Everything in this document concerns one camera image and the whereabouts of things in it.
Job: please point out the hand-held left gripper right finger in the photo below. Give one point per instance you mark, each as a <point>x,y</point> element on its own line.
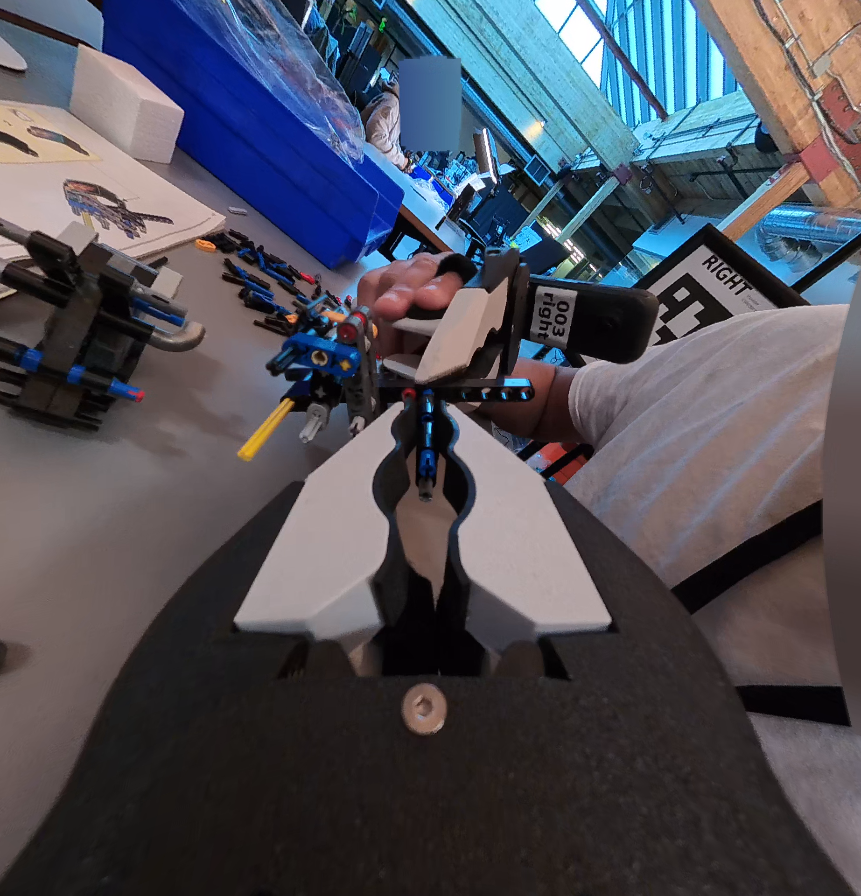
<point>528,553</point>

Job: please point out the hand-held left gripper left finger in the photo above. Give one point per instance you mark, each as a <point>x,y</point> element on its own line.
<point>311,553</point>

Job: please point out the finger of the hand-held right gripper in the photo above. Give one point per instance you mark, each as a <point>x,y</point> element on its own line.
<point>465,329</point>
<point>402,365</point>

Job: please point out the lego frame sub-assembly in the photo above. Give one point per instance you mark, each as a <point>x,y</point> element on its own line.
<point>318,357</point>

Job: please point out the small black-blue lego pin assembly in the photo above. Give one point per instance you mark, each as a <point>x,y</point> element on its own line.
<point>428,455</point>

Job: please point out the lego instruction booklet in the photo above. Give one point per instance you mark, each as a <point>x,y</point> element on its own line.
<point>24,196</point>

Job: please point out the person's right forearm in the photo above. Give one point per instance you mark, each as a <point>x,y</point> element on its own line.
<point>549,413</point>

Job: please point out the pile of small lego pins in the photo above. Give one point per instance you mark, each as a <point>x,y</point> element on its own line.
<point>255,280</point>

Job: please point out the lego chassis with grey motor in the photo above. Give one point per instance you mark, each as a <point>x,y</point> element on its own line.
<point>87,329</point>

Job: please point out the person's right hand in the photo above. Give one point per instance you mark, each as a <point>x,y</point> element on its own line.
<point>402,287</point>

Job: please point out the background work table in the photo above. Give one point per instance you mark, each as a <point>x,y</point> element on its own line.
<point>430,203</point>

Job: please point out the framed black marker sign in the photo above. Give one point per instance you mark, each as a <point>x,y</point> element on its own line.
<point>724,280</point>

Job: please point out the person's white shirt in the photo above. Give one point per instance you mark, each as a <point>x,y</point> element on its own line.
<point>717,455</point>

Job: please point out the blue plastic bin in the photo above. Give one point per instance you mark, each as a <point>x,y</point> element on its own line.
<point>262,175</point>

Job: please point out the clear plastic bag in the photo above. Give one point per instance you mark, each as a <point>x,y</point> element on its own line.
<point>276,56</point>

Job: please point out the white foam block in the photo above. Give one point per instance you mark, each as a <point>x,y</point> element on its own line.
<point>122,105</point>

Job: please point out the white tray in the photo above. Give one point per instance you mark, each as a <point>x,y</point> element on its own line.
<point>0,49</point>

